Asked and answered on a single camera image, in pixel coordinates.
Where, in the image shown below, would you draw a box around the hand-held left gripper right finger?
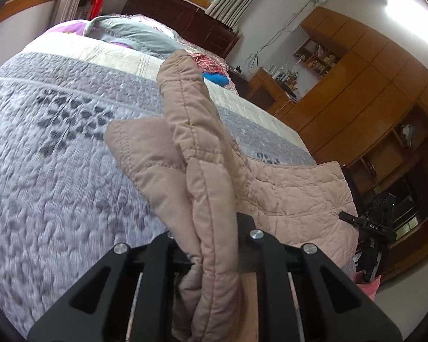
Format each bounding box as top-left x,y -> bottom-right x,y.
235,212 -> 403,342

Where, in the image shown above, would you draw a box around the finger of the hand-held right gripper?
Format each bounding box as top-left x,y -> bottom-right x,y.
338,210 -> 397,240

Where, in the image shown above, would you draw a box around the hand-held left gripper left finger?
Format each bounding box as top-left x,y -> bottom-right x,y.
28,233 -> 197,342

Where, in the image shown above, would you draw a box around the tan quilted jacket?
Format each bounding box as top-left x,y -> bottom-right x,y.
104,49 -> 359,342

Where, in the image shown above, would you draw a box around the pink mattress cover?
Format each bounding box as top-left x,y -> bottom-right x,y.
356,278 -> 381,300

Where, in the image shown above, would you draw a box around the open wooden shelf unit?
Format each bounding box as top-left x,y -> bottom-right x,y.
342,103 -> 428,257

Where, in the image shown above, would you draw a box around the grey patterned bed quilt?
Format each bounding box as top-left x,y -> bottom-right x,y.
0,35 -> 318,339

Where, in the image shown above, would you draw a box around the wooden wardrobe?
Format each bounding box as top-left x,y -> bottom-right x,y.
296,7 -> 428,172

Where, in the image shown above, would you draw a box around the wooden desk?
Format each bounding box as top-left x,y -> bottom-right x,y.
246,68 -> 298,116

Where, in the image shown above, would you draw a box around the dark nightstand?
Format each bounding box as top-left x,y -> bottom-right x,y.
228,66 -> 251,97

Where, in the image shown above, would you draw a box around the blue cloth bundle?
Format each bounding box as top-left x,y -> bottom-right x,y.
203,73 -> 229,88

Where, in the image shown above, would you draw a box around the red patterned cloth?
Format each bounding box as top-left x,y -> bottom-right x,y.
191,53 -> 231,79

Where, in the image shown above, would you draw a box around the grey pillow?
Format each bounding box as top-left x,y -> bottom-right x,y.
84,16 -> 181,58

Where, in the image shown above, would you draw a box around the pink floral bed sheet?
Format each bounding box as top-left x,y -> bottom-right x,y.
43,13 -> 236,89

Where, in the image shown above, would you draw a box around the dark wooden headboard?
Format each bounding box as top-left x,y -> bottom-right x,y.
122,0 -> 241,59

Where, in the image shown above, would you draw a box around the red hanging bag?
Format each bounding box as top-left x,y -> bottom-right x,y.
91,0 -> 106,20

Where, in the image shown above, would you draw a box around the wooden wall shelf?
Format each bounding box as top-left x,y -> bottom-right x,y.
293,38 -> 340,76

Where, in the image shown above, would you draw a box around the white wall cable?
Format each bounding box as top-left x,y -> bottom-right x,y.
248,0 -> 314,72

